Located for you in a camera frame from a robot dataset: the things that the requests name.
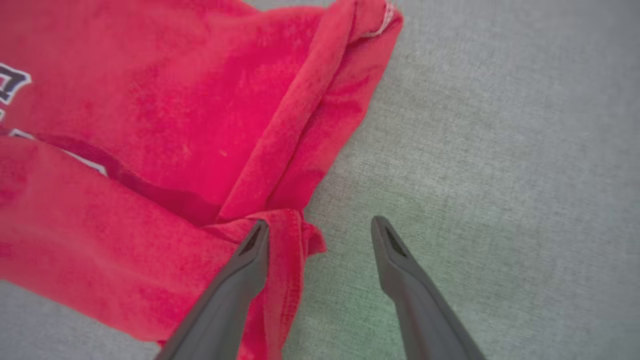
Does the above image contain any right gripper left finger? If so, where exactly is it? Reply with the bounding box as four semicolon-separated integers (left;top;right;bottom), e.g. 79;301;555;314
153;219;271;360

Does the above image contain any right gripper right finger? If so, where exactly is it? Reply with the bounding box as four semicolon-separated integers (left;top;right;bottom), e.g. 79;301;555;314
370;215;489;360

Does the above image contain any red basketball jersey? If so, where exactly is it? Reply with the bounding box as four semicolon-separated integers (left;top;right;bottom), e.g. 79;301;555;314
0;0;405;360

